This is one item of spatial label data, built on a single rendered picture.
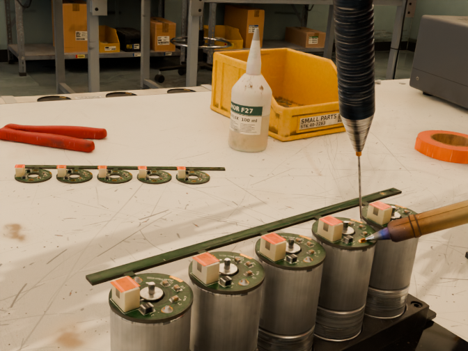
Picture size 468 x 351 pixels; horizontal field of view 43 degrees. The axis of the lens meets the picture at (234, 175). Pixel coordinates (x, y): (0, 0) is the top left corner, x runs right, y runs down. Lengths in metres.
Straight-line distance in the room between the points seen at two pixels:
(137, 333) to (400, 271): 0.12
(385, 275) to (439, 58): 0.53
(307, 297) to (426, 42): 0.59
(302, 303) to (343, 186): 0.24
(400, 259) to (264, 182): 0.20
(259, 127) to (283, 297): 0.29
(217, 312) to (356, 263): 0.06
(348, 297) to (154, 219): 0.17
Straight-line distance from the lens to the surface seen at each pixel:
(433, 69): 0.76
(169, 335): 0.18
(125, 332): 0.18
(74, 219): 0.37
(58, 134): 0.51
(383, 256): 0.24
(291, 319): 0.21
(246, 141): 0.49
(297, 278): 0.20
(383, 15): 6.27
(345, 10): 0.17
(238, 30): 4.87
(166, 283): 0.18
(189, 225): 0.36
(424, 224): 0.22
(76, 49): 4.32
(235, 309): 0.19
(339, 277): 0.22
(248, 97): 0.48
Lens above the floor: 0.91
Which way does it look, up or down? 21 degrees down
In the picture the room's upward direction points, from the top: 4 degrees clockwise
